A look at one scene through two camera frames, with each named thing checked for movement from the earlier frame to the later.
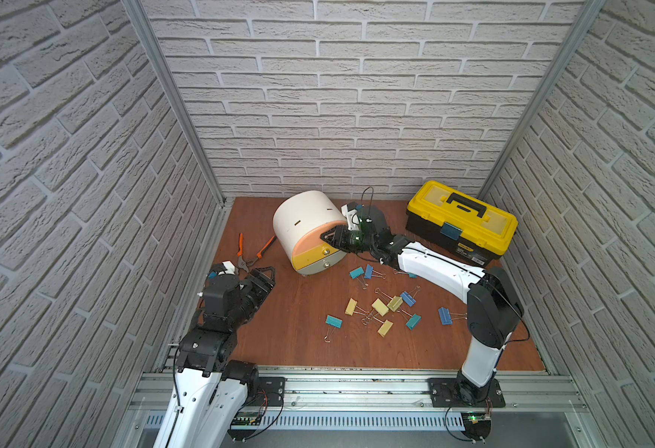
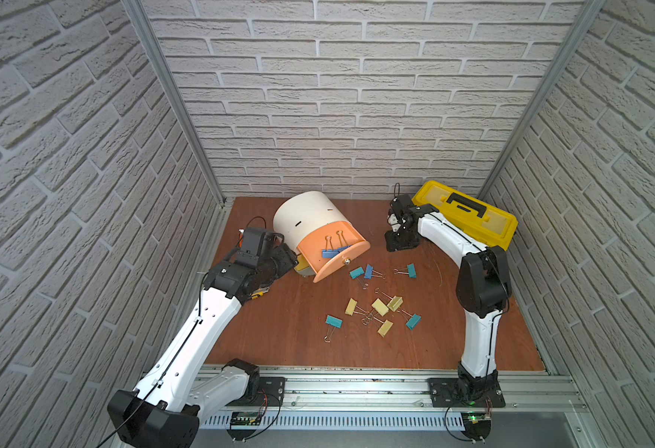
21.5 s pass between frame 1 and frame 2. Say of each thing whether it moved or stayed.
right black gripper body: moved
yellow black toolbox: stayed
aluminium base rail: stayed
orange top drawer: moved
